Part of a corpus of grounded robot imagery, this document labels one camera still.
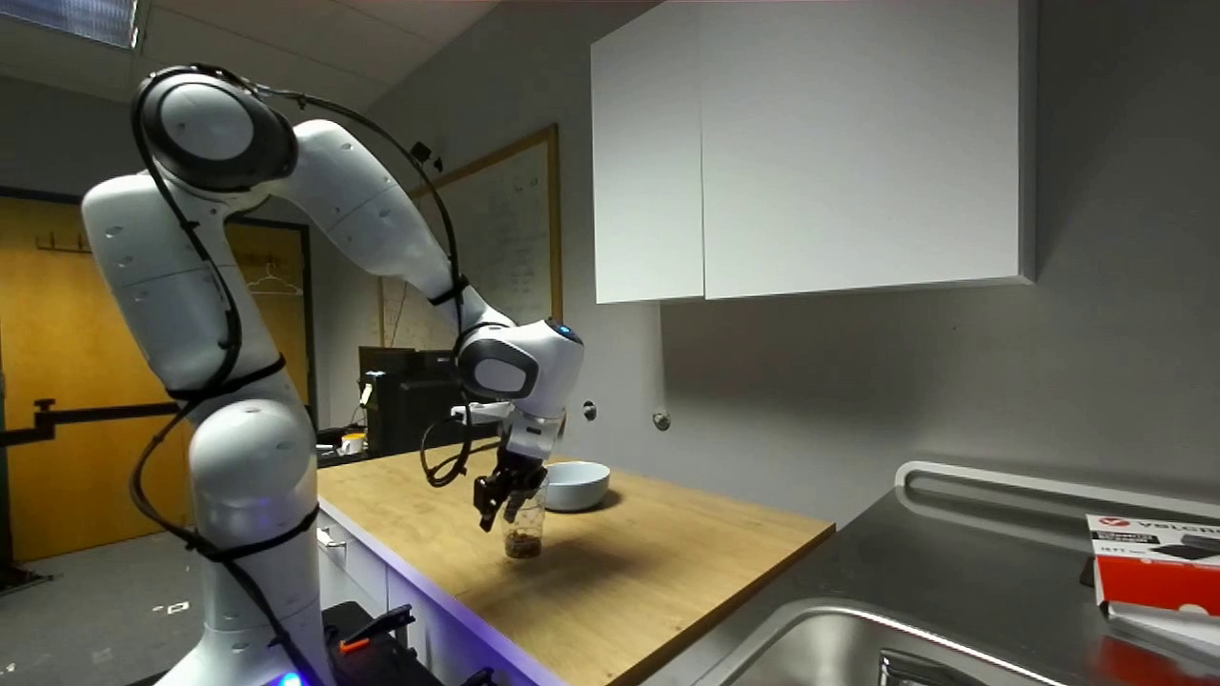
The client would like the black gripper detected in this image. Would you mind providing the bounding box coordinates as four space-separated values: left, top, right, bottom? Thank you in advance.
473 433 544 535

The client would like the clear plastic cup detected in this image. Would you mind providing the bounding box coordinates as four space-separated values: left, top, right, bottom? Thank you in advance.
502 500 544 559

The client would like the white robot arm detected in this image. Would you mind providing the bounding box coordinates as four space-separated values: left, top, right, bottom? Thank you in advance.
81 63 584 686

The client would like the grey bowl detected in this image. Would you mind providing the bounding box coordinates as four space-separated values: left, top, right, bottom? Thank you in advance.
540 460 609 509

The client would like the black coffee machine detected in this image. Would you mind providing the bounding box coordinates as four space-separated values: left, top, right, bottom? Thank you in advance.
357 347 461 458

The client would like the steel sink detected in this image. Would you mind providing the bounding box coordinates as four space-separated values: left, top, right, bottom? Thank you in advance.
698 602 1069 686

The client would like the yellow door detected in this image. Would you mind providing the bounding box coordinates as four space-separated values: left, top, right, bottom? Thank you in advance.
0 199 307 559

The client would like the red white box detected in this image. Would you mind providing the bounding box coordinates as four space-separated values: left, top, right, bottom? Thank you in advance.
1086 514 1220 618

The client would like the wall knob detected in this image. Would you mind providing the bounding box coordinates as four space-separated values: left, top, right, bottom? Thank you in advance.
652 408 671 429

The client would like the whiteboard with wooden frame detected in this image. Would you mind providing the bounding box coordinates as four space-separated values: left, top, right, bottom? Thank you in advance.
410 124 564 324

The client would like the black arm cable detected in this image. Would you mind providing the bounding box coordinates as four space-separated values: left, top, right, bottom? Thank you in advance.
124 59 482 686

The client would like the white wall cabinet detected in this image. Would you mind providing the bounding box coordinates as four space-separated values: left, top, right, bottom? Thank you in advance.
590 0 1034 305

